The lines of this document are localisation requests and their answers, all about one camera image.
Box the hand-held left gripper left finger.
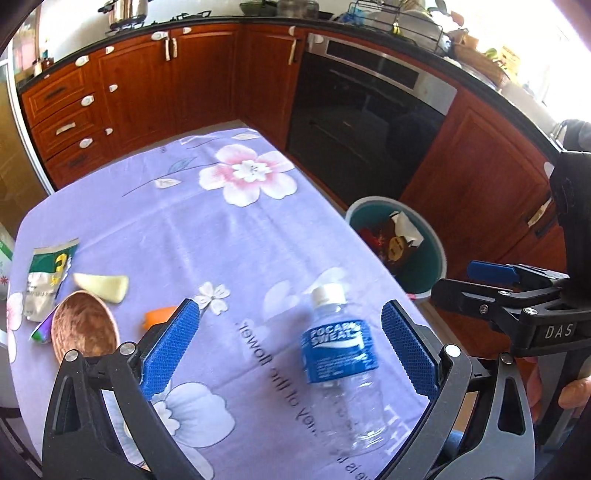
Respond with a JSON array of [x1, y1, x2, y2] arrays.
[[42, 298, 204, 480]]

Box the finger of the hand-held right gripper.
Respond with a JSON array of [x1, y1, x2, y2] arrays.
[[466, 260, 571, 289], [430, 277, 561, 332]]

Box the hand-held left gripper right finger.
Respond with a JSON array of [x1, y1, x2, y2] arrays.
[[379, 299, 536, 480]]

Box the teal trash bin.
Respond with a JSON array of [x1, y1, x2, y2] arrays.
[[345, 197, 448, 296]]

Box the clear plastic bottle blue label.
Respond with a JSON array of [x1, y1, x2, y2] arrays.
[[301, 284, 391, 455]]

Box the woven wicker bowl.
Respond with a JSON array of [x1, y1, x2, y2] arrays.
[[51, 291, 120, 365]]

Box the person's right hand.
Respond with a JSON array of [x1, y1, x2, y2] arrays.
[[526, 362, 591, 423]]

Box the small orange peel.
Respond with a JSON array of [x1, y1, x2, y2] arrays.
[[143, 306, 179, 331]]

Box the pale white peel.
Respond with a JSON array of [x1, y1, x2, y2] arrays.
[[73, 272, 130, 304]]

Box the purple floral tablecloth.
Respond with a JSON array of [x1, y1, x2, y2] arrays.
[[7, 121, 432, 480]]

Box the purple wrapper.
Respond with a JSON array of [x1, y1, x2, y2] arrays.
[[28, 318, 55, 345]]

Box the green white snack packet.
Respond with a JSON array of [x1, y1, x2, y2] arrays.
[[22, 237, 80, 321]]

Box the green white rice bag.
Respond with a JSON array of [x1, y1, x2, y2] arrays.
[[0, 228, 17, 301]]

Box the black built-in oven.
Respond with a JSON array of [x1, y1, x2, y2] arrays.
[[285, 34, 458, 204]]

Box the wicker basket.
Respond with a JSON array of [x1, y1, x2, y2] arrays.
[[455, 44, 513, 88]]

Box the glass sliding door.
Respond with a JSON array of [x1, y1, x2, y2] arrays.
[[0, 46, 56, 197]]

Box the white child safety locks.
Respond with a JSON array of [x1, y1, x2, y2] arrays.
[[74, 25, 326, 149]]

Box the wooden kitchen cabinet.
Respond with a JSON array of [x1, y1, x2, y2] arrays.
[[21, 23, 571, 282]]

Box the small seasoning bottles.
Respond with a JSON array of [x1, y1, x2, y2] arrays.
[[32, 48, 53, 77]]

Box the black gas hob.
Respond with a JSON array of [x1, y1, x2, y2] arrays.
[[104, 9, 218, 35]]

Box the glass bowl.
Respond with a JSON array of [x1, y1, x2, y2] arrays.
[[277, 0, 320, 17]]

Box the steel cooking pot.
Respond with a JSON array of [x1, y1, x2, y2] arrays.
[[99, 0, 153, 24]]

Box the dark green bowl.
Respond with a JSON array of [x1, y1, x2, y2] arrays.
[[239, 0, 280, 14]]

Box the wire dish rack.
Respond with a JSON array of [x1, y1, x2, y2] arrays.
[[346, 0, 446, 49]]

